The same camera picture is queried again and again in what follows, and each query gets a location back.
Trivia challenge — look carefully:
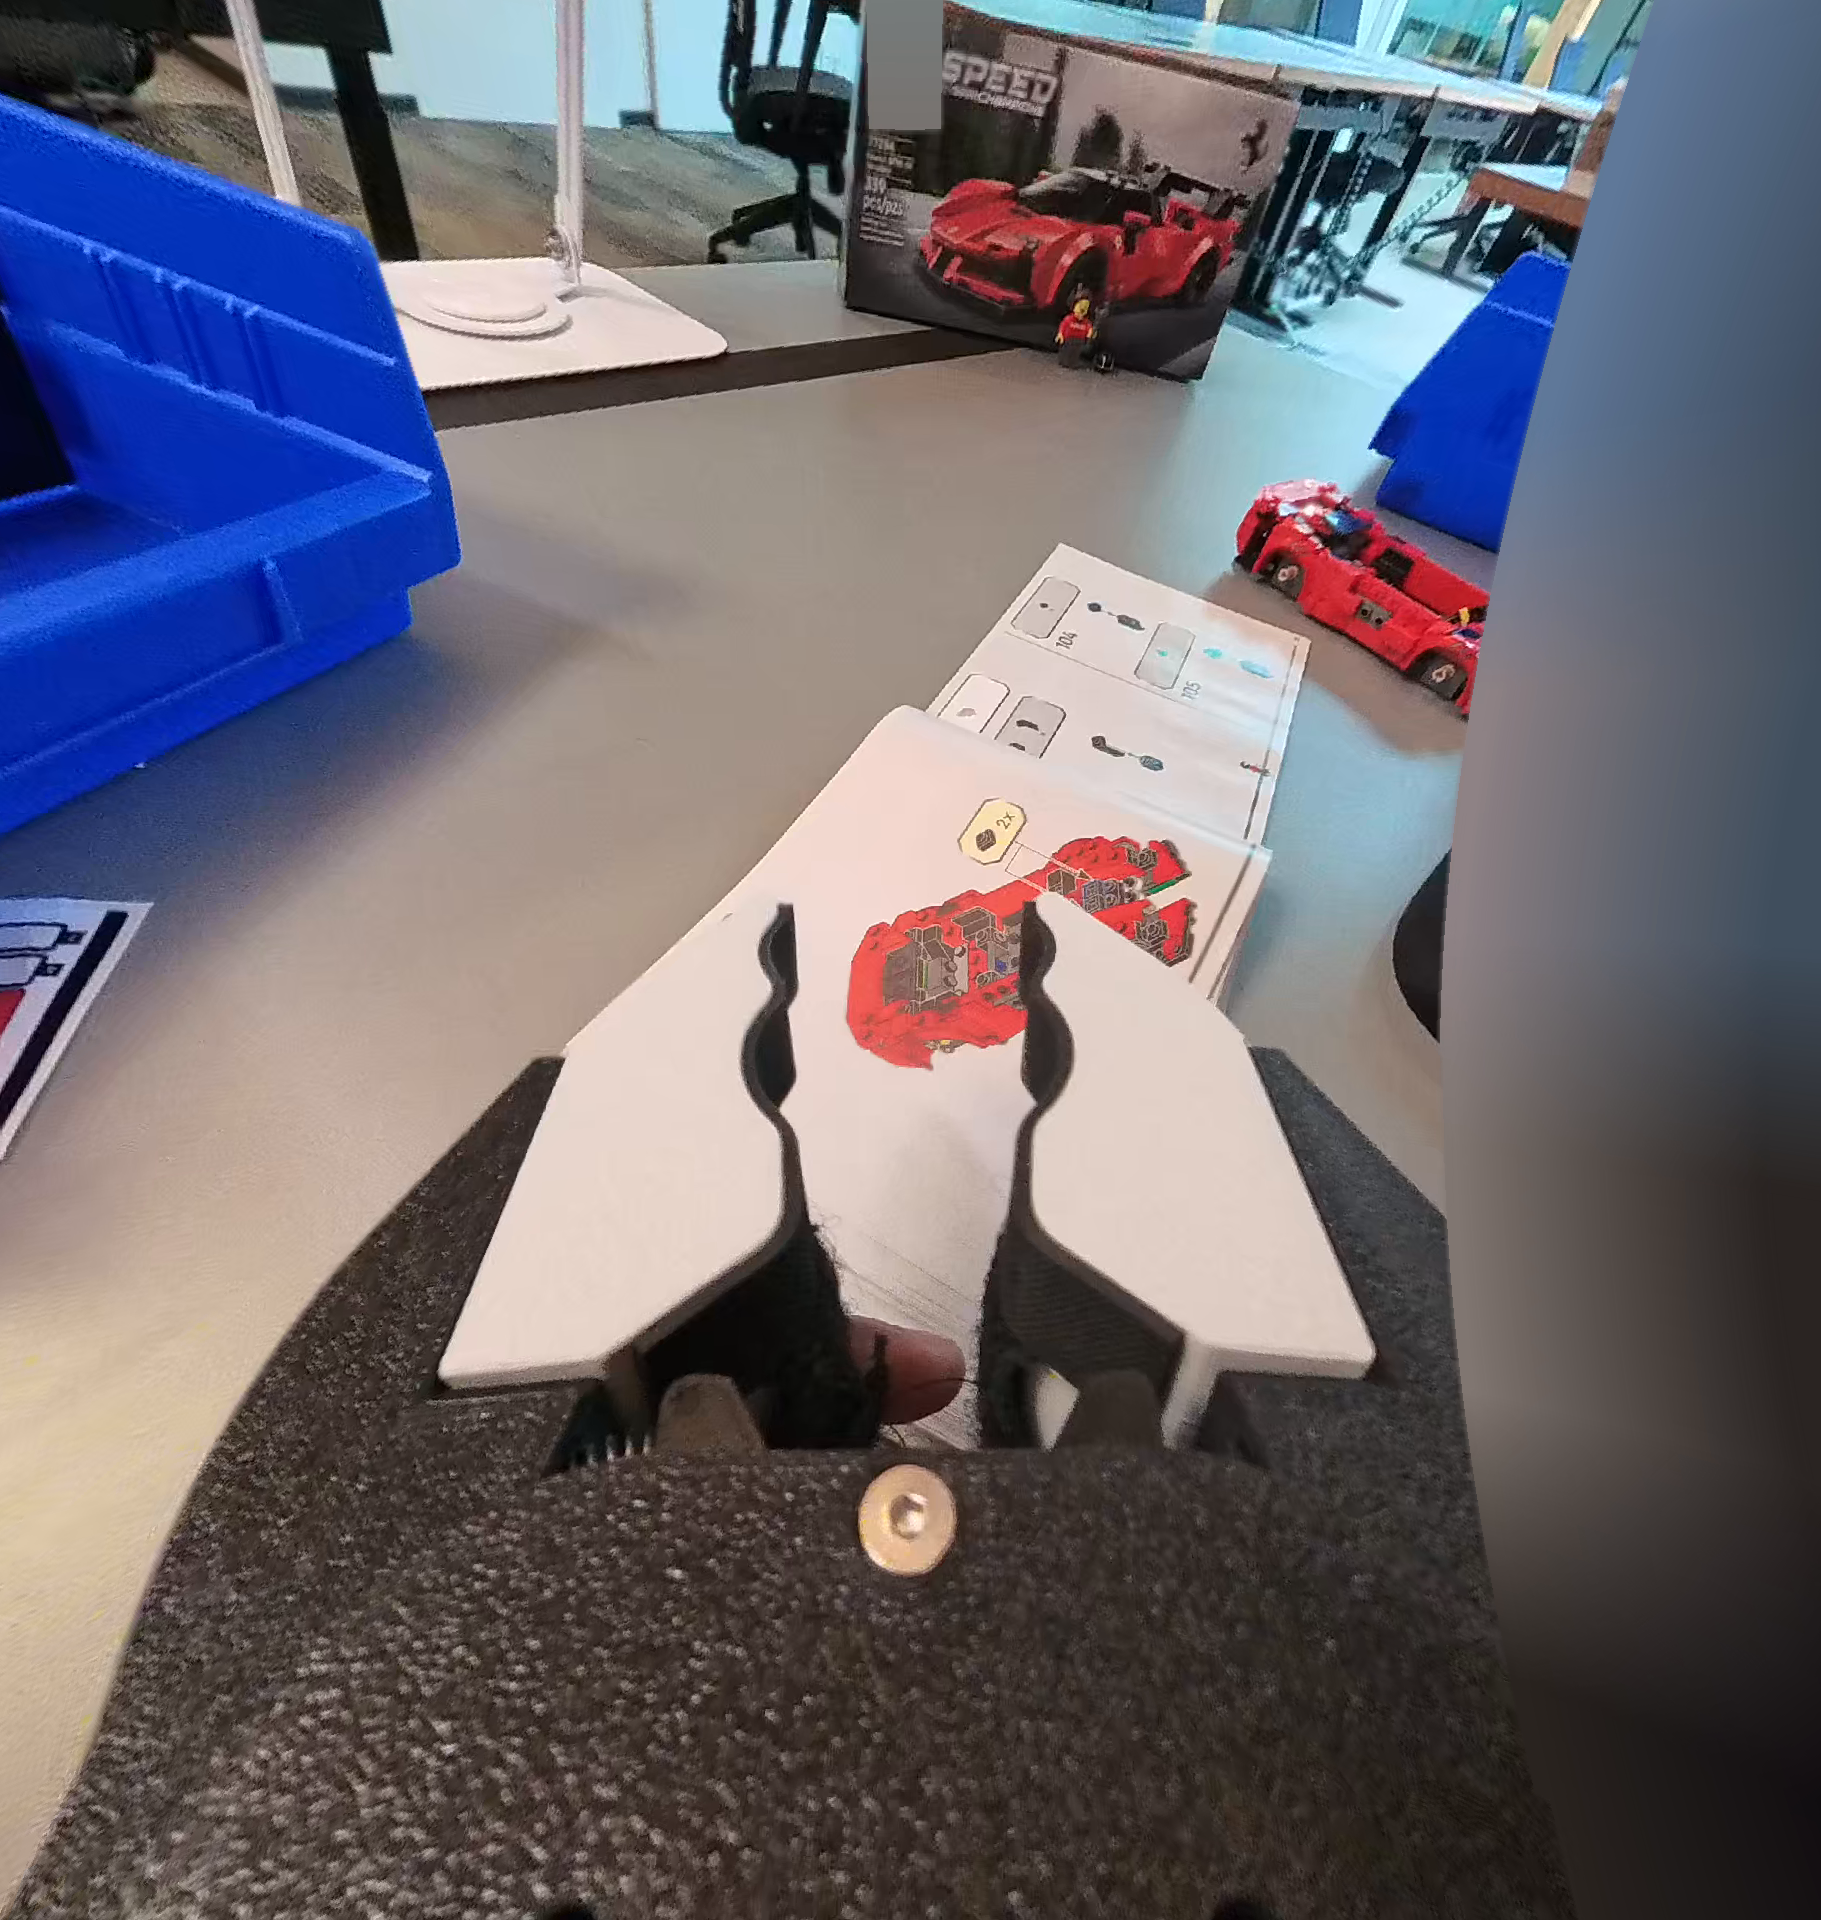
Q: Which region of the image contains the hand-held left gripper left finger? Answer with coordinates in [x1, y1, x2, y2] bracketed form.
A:
[436, 896, 813, 1439]

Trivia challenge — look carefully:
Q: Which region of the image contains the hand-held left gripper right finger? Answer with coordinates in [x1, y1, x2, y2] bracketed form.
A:
[995, 893, 1378, 1439]

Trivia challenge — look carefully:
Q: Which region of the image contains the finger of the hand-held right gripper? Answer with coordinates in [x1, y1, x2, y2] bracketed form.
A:
[1437, 0, 1821, 1920]

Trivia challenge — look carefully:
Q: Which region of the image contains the red lego car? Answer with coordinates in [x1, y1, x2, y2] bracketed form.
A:
[1230, 478, 1491, 720]

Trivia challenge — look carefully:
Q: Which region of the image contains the lego instruction booklet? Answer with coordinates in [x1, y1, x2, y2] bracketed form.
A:
[712, 544, 1313, 1335]

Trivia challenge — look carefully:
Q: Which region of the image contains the lego sticker sheet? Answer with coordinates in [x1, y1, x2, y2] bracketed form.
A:
[0, 896, 153, 1165]

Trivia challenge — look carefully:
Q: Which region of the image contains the lego set box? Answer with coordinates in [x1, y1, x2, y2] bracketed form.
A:
[842, 0, 1301, 385]

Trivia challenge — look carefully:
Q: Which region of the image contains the person's left hand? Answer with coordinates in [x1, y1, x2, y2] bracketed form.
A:
[745, 1232, 973, 1449]

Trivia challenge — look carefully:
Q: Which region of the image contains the blue plastic storage bin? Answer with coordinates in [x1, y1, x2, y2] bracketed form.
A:
[1370, 247, 1574, 554]
[0, 73, 461, 864]

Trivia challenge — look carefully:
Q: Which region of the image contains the wooden table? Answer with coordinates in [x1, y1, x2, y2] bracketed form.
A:
[1462, 158, 1600, 275]

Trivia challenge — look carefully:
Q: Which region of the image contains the grey office table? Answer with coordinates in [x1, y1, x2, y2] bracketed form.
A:
[1209, 0, 1607, 328]

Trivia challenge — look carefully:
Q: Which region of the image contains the white lamp stand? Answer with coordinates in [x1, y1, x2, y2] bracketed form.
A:
[377, 0, 729, 396]

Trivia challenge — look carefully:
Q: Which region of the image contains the black office desk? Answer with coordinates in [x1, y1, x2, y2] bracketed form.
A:
[0, 0, 427, 262]

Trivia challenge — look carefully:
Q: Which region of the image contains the black mesh office chair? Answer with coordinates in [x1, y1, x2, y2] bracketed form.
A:
[704, 0, 868, 267]

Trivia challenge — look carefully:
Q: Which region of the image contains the white pole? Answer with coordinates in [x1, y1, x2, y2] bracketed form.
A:
[222, 0, 305, 206]

